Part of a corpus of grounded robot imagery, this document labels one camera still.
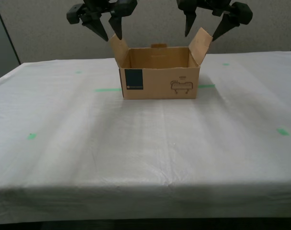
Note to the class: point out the long green tape strip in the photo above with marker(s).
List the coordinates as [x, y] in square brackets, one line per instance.
[108, 90]
[206, 86]

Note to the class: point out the brown cardboard box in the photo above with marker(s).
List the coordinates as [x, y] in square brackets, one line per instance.
[157, 83]

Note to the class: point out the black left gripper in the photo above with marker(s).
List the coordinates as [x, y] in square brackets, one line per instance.
[97, 6]

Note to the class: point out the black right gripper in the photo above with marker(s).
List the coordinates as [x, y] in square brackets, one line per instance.
[217, 6]

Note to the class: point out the white plastic table cover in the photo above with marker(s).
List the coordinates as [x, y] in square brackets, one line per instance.
[145, 143]

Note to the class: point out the grey fabric partition panel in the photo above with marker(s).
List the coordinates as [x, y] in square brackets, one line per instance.
[154, 24]

